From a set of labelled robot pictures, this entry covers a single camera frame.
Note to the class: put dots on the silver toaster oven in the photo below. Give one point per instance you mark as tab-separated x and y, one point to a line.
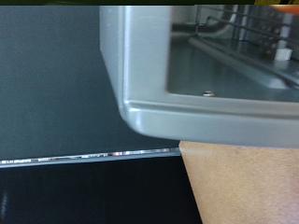
146	62

